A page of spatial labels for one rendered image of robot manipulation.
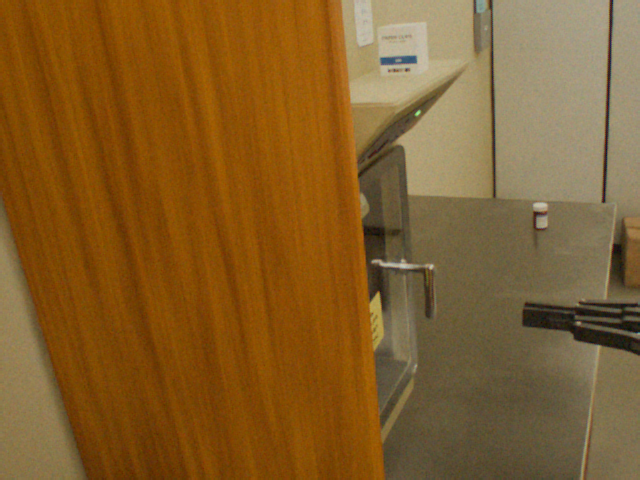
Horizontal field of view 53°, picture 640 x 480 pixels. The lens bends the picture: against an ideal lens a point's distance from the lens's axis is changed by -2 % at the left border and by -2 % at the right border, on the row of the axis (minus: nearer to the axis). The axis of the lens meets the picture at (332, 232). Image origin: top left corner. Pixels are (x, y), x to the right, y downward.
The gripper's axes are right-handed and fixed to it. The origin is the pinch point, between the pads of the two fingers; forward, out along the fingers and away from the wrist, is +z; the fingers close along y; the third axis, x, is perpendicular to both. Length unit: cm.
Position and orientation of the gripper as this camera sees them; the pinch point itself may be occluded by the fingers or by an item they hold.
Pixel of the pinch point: (547, 315)
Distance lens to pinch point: 100.1
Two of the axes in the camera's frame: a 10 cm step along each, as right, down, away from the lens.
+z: -9.0, -0.6, 4.2
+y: -4.2, 3.4, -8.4
